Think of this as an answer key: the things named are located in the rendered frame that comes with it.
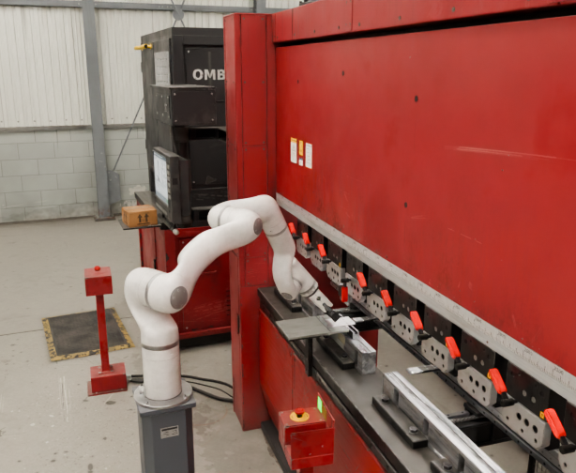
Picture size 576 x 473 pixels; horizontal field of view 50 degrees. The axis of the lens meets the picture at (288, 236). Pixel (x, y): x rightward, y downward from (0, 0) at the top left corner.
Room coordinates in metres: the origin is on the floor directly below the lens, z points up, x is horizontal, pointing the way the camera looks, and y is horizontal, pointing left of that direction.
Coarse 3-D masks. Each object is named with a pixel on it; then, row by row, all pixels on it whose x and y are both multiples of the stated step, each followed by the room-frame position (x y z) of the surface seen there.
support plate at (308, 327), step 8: (288, 320) 2.47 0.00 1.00; (296, 320) 2.47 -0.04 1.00; (304, 320) 2.47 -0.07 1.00; (312, 320) 2.47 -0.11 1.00; (280, 328) 2.38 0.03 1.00; (288, 328) 2.38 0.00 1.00; (296, 328) 2.38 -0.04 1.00; (304, 328) 2.38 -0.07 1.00; (312, 328) 2.38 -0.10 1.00; (320, 328) 2.38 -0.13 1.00; (328, 328) 2.38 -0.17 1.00; (336, 328) 2.38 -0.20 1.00; (344, 328) 2.38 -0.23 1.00; (288, 336) 2.30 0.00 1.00; (296, 336) 2.30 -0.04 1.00; (304, 336) 2.31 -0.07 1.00; (312, 336) 2.32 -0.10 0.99
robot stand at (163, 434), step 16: (192, 400) 1.81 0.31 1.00; (144, 416) 1.73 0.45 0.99; (160, 416) 1.76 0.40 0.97; (176, 416) 1.78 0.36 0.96; (144, 432) 1.76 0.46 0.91; (160, 432) 1.76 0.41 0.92; (176, 432) 1.77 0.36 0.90; (192, 432) 1.82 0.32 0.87; (144, 448) 1.76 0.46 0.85; (160, 448) 1.76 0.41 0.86; (176, 448) 1.77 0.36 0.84; (192, 448) 1.82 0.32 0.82; (144, 464) 1.76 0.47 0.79; (160, 464) 1.75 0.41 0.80; (176, 464) 1.77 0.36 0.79; (192, 464) 1.81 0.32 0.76
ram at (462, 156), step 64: (320, 64) 2.66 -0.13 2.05; (384, 64) 2.11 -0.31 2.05; (448, 64) 1.74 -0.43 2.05; (512, 64) 1.49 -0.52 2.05; (320, 128) 2.65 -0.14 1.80; (384, 128) 2.09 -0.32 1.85; (448, 128) 1.72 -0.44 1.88; (512, 128) 1.47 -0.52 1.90; (320, 192) 2.64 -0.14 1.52; (384, 192) 2.07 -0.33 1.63; (448, 192) 1.70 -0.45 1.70; (512, 192) 1.45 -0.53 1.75; (384, 256) 2.05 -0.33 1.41; (448, 256) 1.68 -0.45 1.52; (512, 256) 1.42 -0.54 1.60; (512, 320) 1.40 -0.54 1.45
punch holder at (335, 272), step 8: (328, 240) 2.53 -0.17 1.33; (328, 248) 2.53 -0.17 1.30; (336, 248) 2.45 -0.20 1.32; (328, 256) 2.53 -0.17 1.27; (336, 256) 2.46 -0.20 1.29; (344, 256) 2.40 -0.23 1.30; (328, 264) 2.52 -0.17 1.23; (336, 264) 2.45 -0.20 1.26; (344, 264) 2.41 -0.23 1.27; (328, 272) 2.52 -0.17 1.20; (336, 272) 2.44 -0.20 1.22; (344, 272) 2.41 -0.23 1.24; (336, 280) 2.44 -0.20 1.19
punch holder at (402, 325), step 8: (400, 288) 1.93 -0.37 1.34; (400, 296) 1.93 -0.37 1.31; (408, 296) 1.88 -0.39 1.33; (400, 304) 1.93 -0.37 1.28; (408, 304) 1.87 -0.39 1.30; (416, 304) 1.83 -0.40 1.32; (424, 304) 1.84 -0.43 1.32; (400, 312) 1.92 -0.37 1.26; (408, 312) 1.87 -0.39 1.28; (424, 312) 1.84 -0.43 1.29; (392, 320) 1.96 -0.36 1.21; (400, 320) 1.92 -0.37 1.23; (408, 320) 1.87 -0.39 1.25; (400, 328) 1.91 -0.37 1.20; (408, 328) 1.87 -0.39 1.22; (400, 336) 1.91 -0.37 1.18; (408, 336) 1.86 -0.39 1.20; (416, 336) 1.83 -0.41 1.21
